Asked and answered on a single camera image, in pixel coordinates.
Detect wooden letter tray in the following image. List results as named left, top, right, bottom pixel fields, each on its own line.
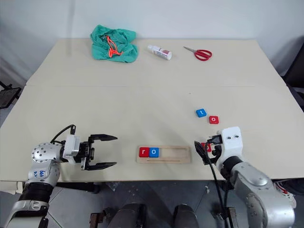
left=136, top=145, right=192, bottom=164

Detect white spray bottle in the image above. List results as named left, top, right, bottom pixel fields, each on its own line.
left=147, top=45, right=172, bottom=61

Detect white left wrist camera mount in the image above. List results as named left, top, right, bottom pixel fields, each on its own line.
left=62, top=134, right=82, bottom=165

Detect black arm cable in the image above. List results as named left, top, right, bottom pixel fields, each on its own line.
left=204, top=141, right=233, bottom=228
left=50, top=123, right=77, bottom=144

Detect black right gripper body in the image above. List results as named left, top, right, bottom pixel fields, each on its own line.
left=206, top=133, right=224, bottom=158

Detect red handled scissors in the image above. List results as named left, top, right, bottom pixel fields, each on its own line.
left=183, top=46, right=213, bottom=62

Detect blue letter t block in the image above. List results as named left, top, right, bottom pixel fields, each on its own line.
left=195, top=108, right=209, bottom=118

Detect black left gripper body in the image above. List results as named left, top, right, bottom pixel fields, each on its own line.
left=76, top=140, right=96, bottom=171

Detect black table frame bar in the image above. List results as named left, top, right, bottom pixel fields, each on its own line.
left=57, top=181, right=101, bottom=194

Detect black metal stand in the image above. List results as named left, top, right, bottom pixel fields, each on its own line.
left=0, top=80, right=22, bottom=110

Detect orange cord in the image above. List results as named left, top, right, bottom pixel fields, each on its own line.
left=105, top=35, right=122, bottom=58

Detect dark rounded shape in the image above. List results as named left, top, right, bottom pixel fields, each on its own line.
left=172, top=203, right=200, bottom=228
left=111, top=202, right=150, bottom=228

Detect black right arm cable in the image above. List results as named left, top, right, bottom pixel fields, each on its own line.
left=204, top=141, right=233, bottom=228

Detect rusty metal bracket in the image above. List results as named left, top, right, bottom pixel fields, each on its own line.
left=212, top=206, right=237, bottom=228
left=89, top=207, right=113, bottom=228

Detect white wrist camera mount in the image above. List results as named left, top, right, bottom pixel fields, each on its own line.
left=62, top=134, right=82, bottom=165
left=215, top=126, right=244, bottom=167

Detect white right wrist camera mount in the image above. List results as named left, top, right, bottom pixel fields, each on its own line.
left=215, top=126, right=244, bottom=167

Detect green crumpled cloth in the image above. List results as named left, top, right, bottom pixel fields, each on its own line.
left=89, top=24, right=139, bottom=64

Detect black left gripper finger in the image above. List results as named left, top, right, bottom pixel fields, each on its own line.
left=84, top=161, right=118, bottom=171
left=87, top=133, right=118, bottom=144

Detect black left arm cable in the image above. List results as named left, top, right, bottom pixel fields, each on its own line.
left=50, top=123, right=77, bottom=144

